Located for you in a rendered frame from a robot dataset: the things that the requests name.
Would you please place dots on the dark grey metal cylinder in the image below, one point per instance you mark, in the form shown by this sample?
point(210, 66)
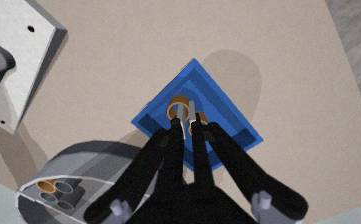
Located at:
point(72, 199)
point(63, 187)
point(49, 198)

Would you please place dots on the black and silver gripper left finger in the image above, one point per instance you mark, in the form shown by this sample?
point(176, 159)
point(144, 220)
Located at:
point(119, 202)

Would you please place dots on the bronze bushing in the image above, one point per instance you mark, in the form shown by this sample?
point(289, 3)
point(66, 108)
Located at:
point(47, 185)
point(178, 99)
point(203, 119)

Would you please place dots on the blue shallow tray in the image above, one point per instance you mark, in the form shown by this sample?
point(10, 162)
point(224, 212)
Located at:
point(196, 84)

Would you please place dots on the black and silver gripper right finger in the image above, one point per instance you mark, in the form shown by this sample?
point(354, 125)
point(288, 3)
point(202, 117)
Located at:
point(272, 201)

